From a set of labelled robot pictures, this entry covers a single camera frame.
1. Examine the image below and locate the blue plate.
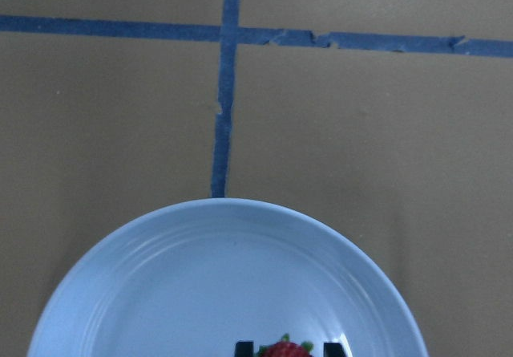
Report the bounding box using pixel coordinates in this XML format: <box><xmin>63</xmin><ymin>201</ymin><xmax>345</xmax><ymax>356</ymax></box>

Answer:
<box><xmin>28</xmin><ymin>198</ymin><xmax>427</xmax><ymax>356</ymax></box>

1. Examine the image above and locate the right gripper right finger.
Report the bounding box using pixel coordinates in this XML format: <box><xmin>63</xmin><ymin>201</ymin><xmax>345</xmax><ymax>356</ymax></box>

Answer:
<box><xmin>323</xmin><ymin>343</ymin><xmax>345</xmax><ymax>357</ymax></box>

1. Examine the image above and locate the red strawberry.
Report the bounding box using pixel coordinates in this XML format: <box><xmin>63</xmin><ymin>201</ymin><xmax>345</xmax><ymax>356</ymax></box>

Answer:
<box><xmin>255</xmin><ymin>334</ymin><xmax>314</xmax><ymax>357</ymax></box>

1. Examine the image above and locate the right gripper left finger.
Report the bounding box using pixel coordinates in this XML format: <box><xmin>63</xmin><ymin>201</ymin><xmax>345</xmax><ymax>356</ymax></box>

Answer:
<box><xmin>234</xmin><ymin>341</ymin><xmax>254</xmax><ymax>357</ymax></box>

